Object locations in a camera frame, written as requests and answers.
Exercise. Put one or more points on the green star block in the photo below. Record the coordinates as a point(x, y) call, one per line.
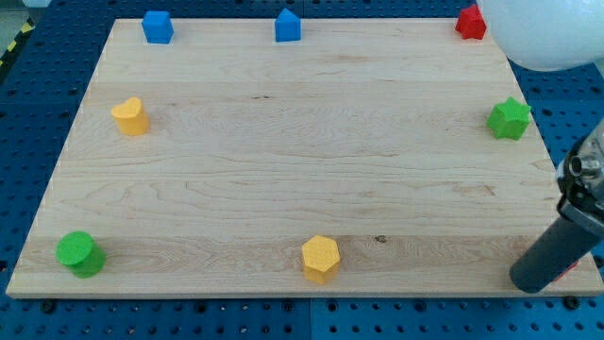
point(509, 119)

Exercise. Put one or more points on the red star block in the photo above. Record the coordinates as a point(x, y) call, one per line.
point(470, 23)

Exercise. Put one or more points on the green cylinder block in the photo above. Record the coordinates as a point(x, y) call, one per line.
point(80, 254)

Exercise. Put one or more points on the red block under tool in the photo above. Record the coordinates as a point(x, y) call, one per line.
point(568, 270)

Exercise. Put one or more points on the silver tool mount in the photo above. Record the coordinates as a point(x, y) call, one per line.
point(580, 179)

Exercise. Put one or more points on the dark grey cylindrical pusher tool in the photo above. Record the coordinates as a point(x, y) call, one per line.
point(562, 244)

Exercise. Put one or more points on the wooden board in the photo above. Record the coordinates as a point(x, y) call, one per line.
point(371, 132)

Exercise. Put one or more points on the blue pentagon block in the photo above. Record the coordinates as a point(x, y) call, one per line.
point(287, 27)

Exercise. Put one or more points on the yellow heart block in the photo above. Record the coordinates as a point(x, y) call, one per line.
point(130, 117)

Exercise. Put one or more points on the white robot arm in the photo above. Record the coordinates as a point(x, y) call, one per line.
point(554, 35)

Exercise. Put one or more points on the blue cube block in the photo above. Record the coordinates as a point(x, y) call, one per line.
point(157, 26)

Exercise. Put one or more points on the yellow hexagon block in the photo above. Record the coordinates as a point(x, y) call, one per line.
point(321, 259)

